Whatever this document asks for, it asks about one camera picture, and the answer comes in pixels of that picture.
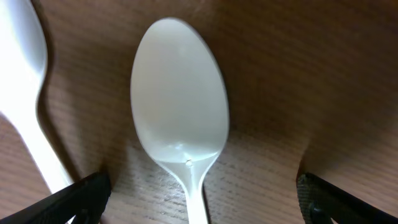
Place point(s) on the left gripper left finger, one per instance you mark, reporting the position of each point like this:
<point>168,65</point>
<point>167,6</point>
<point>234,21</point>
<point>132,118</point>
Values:
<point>81,202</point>

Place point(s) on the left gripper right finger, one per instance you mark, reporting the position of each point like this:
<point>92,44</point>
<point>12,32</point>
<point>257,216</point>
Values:
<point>323,202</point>

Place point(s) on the white plastic spoon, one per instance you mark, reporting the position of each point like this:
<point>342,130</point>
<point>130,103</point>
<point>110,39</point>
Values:
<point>180,106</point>
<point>24,62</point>

